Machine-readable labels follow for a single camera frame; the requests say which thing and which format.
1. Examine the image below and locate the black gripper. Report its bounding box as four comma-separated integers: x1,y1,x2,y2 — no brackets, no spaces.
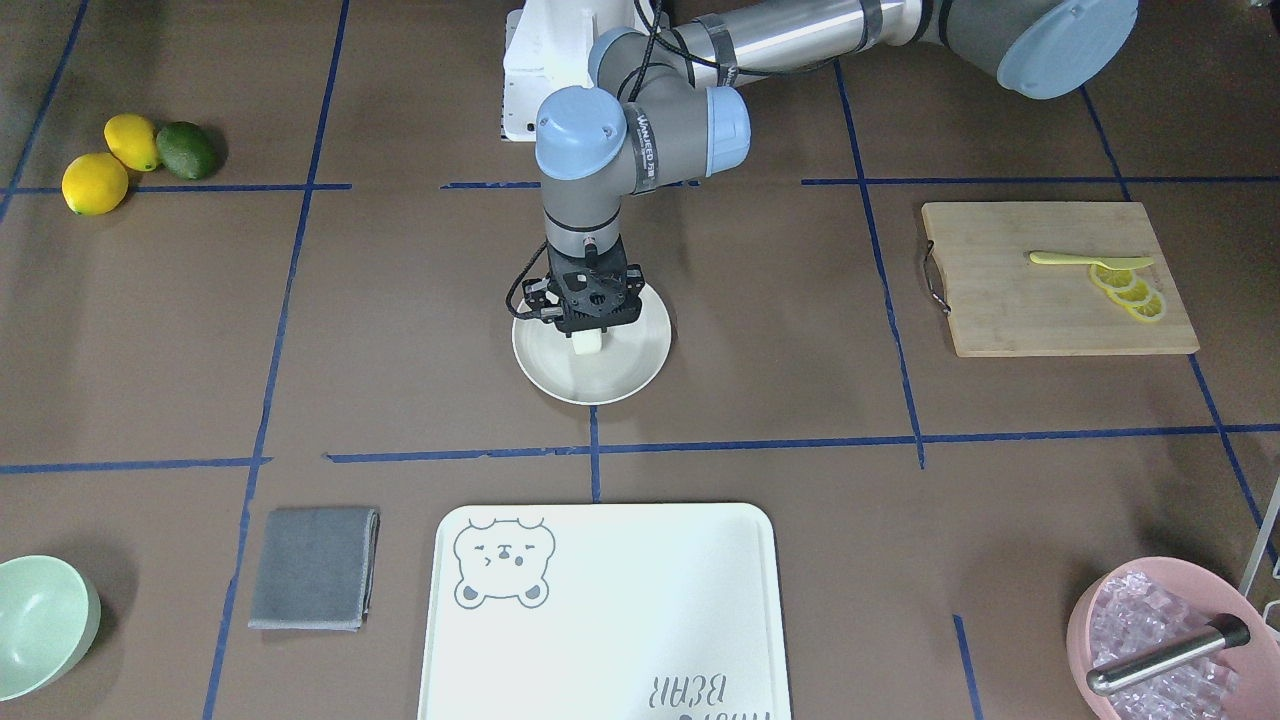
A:
524,240,646,334

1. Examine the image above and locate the white steamed bun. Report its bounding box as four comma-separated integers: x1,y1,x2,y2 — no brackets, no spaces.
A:
570,329,604,357

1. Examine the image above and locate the cream round plate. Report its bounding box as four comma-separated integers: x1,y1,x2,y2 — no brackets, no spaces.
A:
511,286,673,406

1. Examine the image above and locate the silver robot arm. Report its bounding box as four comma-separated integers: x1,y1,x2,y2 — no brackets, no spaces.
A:
506,1,1139,336

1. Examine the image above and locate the white bear tray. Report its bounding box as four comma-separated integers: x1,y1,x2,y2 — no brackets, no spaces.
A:
417,502,794,719

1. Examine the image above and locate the grey folded cloth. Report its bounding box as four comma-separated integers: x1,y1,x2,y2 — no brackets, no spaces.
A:
248,506,380,632

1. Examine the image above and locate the bamboo cutting board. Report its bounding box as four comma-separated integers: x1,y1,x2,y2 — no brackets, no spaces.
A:
922,201,1201,357

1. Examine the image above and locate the green avocado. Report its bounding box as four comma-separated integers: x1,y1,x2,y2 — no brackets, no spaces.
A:
156,120,221,181

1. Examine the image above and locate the yellow-green plastic knife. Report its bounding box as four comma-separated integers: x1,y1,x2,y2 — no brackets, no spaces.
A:
1027,250,1155,272

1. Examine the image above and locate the yellow lemon near avocado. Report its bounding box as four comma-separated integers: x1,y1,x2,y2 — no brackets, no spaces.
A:
102,113,161,172

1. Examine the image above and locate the yellow lemon outer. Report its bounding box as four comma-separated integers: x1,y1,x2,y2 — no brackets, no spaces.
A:
61,152,131,217

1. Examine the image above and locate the lemon slice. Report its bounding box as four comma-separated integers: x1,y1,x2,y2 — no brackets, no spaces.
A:
1087,264,1139,293
1105,278,1155,307
1123,290,1167,323

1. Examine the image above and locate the lemon slice middle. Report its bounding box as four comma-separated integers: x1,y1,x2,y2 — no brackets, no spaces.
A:
1105,278,1155,307

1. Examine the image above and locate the pink bowl of ice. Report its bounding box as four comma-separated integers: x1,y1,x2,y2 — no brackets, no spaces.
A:
1066,557,1279,719

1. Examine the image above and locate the mint green bowl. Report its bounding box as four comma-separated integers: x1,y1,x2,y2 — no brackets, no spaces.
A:
1,555,102,702

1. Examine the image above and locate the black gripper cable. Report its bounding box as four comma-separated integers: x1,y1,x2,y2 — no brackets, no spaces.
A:
506,242,553,319

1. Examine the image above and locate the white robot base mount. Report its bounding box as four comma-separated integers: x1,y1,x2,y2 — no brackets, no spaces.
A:
500,1,654,143

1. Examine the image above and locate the white wire cup rack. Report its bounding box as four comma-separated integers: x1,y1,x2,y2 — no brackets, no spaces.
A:
1236,480,1279,639

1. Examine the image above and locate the steel ice scoop handle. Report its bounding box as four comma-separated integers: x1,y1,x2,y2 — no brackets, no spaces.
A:
1085,614,1251,697

